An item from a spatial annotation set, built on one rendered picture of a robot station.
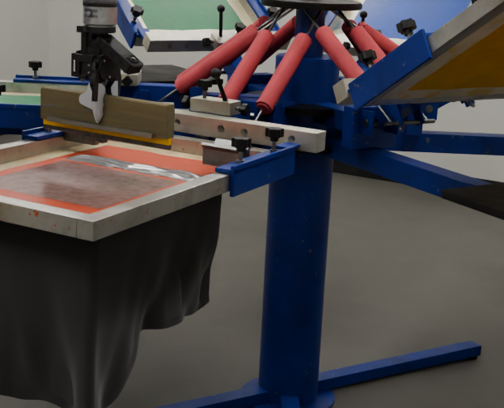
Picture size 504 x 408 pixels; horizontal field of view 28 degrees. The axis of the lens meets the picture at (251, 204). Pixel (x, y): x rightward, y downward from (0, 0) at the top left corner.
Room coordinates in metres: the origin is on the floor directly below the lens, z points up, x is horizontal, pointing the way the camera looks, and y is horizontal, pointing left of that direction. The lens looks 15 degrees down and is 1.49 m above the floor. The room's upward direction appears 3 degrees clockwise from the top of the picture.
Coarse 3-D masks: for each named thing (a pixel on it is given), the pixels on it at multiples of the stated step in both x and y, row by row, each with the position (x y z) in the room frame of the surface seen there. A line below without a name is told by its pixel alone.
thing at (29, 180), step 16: (48, 160) 2.38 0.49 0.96; (64, 160) 2.38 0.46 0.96; (128, 160) 2.42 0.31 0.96; (144, 160) 2.43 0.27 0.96; (0, 176) 2.19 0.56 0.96; (16, 176) 2.20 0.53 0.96; (32, 176) 2.20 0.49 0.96; (48, 176) 2.21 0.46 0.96; (64, 176) 2.22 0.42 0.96; (80, 176) 2.23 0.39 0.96; (96, 176) 2.23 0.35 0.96; (0, 192) 2.05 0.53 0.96; (16, 192) 2.06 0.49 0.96; (32, 192) 2.07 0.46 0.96
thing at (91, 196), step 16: (160, 160) 2.44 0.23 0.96; (176, 160) 2.45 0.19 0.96; (192, 160) 2.45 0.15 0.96; (112, 176) 2.24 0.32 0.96; (128, 176) 2.25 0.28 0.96; (144, 176) 2.26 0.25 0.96; (160, 176) 2.26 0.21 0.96; (48, 192) 2.07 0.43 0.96; (64, 192) 2.08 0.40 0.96; (80, 192) 2.09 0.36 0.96; (96, 192) 2.09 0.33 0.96; (112, 192) 2.10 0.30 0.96; (128, 192) 2.11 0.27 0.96; (144, 192) 2.11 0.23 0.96; (64, 208) 1.95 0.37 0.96; (80, 208) 1.96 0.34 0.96; (96, 208) 1.96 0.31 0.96
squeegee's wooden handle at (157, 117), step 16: (48, 96) 2.32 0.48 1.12; (64, 96) 2.30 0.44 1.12; (112, 96) 2.24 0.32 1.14; (48, 112) 2.32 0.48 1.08; (64, 112) 2.30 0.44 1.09; (80, 112) 2.28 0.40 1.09; (112, 112) 2.23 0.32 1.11; (128, 112) 2.21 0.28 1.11; (144, 112) 2.19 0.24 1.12; (160, 112) 2.17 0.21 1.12; (128, 128) 2.21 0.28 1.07; (144, 128) 2.19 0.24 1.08; (160, 128) 2.17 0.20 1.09
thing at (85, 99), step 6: (102, 84) 2.24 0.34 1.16; (90, 90) 2.24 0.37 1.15; (102, 90) 2.24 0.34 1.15; (84, 96) 2.25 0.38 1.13; (90, 96) 2.24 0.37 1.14; (102, 96) 2.24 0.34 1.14; (84, 102) 2.25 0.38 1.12; (90, 102) 2.24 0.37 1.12; (96, 102) 2.22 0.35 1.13; (102, 102) 2.24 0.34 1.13; (96, 108) 2.23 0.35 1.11; (102, 108) 2.24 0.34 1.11; (96, 114) 2.23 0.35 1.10; (102, 114) 2.24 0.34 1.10; (96, 120) 2.24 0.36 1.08
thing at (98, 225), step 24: (24, 144) 2.39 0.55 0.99; (48, 144) 2.47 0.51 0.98; (72, 144) 2.55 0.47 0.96; (192, 144) 2.53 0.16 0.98; (168, 192) 1.99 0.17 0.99; (192, 192) 2.03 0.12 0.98; (216, 192) 2.12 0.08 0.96; (0, 216) 1.85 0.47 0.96; (24, 216) 1.82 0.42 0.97; (48, 216) 1.79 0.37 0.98; (72, 216) 1.77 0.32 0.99; (96, 216) 1.78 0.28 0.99; (120, 216) 1.82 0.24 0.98; (144, 216) 1.88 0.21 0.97
